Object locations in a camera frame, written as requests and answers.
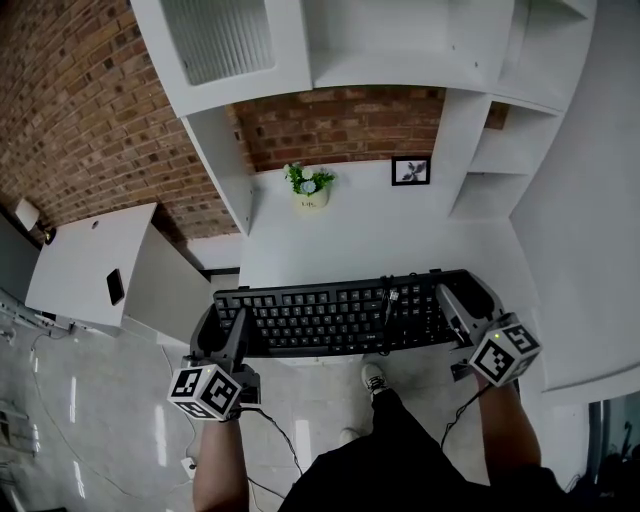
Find potted plant in white pot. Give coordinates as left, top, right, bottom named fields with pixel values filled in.
left=283, top=162, right=336, bottom=216

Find white floor cable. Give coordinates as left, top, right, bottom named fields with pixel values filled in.
left=158, top=343, right=201, bottom=461

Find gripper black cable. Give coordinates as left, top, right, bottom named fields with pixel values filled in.
left=229, top=405, right=306, bottom=476
left=439, top=382, right=489, bottom=449

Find small lamp with white shade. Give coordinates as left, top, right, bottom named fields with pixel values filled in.
left=13, top=198, right=57, bottom=246

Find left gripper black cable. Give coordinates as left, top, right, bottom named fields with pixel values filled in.
left=229, top=405, right=306, bottom=476

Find dark framed glass door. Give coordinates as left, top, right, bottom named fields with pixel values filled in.
left=587, top=392, right=640, bottom=501

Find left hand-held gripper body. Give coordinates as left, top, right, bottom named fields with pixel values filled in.
left=167, top=355, right=262, bottom=422

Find black picture frame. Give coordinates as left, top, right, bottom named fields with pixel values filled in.
left=390, top=156, right=432, bottom=187

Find person's left forearm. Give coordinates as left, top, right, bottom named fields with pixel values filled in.
left=192, top=417, right=250, bottom=512

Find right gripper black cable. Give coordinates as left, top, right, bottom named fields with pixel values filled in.
left=439, top=382, right=489, bottom=449

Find white table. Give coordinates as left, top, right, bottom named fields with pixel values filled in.
left=237, top=158, right=546, bottom=369

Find grey cabinet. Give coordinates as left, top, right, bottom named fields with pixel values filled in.
left=0, top=212, right=41, bottom=306

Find person's black trousers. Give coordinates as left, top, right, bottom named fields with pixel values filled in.
left=279, top=387, right=576, bottom=512

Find black phone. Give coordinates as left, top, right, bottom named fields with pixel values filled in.
left=105, top=268, right=125, bottom=307

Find white hutch shelf unit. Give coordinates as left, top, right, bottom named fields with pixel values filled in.
left=129, top=0, right=599, bottom=236

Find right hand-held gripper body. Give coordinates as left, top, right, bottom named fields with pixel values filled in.
left=449, top=313, right=544, bottom=389

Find person's right white shoe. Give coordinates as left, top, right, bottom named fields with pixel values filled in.
left=360, top=363, right=390, bottom=396

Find white metal rack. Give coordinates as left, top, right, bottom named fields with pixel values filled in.
left=0, top=287, right=76, bottom=346

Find black keyboard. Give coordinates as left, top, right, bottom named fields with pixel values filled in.
left=213, top=268, right=496, bottom=359

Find person's right forearm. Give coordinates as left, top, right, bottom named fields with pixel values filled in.
left=474, top=379, right=544, bottom=471

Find white side cabinet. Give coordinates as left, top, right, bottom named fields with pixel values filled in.
left=24, top=202, right=214, bottom=346

